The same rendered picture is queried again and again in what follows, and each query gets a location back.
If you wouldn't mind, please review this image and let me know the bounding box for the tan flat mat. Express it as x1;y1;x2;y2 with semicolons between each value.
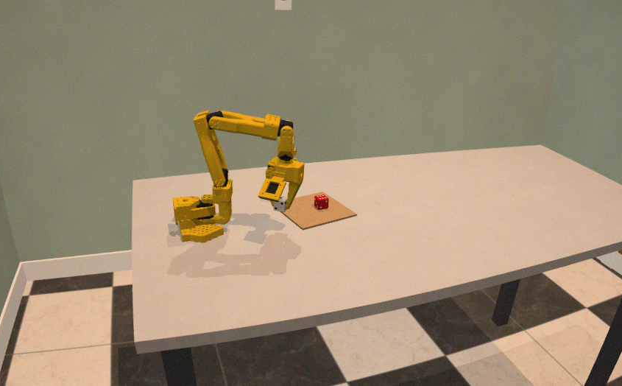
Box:
281;192;357;230

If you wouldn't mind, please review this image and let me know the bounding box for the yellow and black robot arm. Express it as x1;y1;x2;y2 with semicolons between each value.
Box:
175;110;297;243

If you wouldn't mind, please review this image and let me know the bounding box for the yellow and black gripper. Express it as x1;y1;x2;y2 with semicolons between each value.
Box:
258;157;305;209

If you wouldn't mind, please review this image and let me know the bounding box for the white die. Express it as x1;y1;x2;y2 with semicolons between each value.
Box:
273;195;288;212

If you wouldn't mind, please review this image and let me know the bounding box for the red die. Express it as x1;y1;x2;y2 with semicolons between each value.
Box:
314;194;329;210

